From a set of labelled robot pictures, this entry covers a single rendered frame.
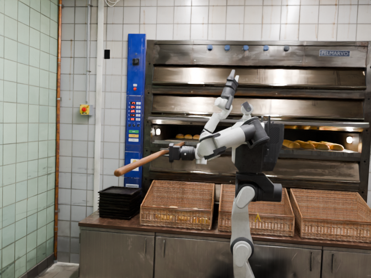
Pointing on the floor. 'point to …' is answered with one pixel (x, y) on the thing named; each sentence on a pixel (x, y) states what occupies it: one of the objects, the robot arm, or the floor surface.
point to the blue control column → (133, 41)
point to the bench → (208, 253)
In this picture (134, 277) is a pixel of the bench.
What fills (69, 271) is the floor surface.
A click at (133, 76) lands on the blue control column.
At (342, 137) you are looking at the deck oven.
